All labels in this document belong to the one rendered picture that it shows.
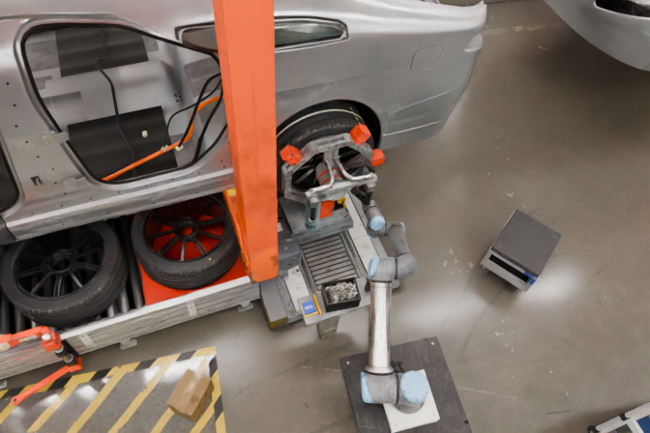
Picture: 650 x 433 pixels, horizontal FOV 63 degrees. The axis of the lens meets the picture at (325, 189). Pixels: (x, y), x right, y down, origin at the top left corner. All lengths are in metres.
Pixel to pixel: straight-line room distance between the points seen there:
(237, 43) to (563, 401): 2.97
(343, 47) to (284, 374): 1.98
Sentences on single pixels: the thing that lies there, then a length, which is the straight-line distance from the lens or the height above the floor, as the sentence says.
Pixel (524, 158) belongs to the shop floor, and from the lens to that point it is 4.73.
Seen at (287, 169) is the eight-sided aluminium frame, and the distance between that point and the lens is 2.97.
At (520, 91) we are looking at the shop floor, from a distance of 5.30.
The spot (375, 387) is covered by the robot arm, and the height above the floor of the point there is 0.61.
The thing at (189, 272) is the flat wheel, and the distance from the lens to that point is 3.22.
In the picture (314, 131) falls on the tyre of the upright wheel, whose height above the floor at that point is 1.16.
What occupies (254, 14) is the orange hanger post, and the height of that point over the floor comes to 2.33.
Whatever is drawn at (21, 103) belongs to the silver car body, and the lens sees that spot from 2.60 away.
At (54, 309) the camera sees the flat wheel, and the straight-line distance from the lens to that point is 3.32.
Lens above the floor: 3.34
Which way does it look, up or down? 54 degrees down
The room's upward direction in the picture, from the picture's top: 6 degrees clockwise
